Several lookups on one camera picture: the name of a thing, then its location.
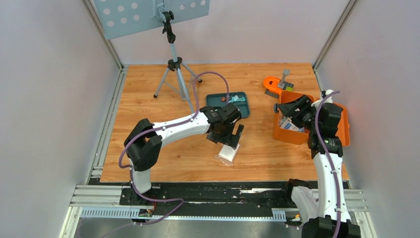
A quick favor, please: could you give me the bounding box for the teal divided tray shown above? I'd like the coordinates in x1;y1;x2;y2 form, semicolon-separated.
206;92;251;119

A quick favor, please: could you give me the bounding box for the grey tripod stand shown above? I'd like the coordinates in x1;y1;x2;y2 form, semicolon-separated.
153;10;196;112

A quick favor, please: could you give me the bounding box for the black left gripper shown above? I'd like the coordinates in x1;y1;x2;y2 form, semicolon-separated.
208;122;244;150

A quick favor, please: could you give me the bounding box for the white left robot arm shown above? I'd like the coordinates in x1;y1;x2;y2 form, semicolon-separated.
122;103;244;205

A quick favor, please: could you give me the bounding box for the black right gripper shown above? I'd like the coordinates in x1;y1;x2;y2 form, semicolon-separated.
276;95;319;132

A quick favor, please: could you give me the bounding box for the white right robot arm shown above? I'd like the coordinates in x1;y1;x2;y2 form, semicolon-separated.
275;94;361;238

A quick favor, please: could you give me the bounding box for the blue alcohol pad pair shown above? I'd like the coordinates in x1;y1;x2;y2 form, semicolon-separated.
278;118;301;131

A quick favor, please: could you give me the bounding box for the perforated grey panel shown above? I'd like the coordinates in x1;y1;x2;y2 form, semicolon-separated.
93;0;210;40

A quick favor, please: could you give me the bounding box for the clear bag white cotton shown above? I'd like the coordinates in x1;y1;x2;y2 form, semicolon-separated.
215;144;241;166

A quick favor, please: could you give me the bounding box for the teal sachet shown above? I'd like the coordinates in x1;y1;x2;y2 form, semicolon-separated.
229;95;243;103
232;95;246;102

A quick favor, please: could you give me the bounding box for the orange ring toy stand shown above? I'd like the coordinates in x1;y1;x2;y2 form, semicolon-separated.
263;69;294;98

